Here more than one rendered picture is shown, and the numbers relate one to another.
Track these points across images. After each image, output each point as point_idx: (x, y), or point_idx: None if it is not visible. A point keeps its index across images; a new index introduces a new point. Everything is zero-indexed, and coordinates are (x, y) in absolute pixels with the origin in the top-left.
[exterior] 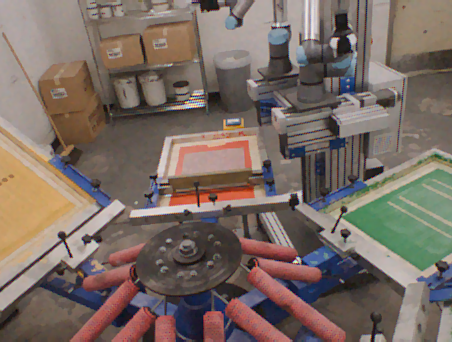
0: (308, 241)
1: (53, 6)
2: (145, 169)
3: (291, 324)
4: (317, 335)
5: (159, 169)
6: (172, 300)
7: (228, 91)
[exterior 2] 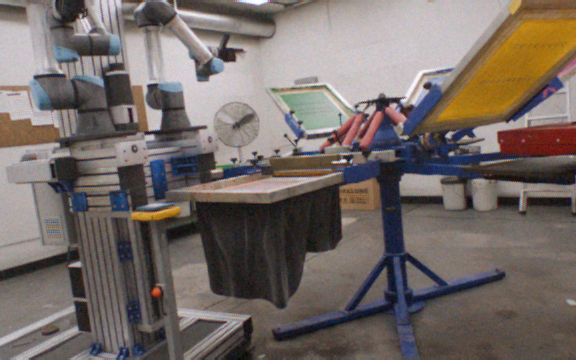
0: (186, 339)
1: None
2: None
3: (278, 347)
4: (270, 336)
5: (329, 175)
6: (394, 149)
7: None
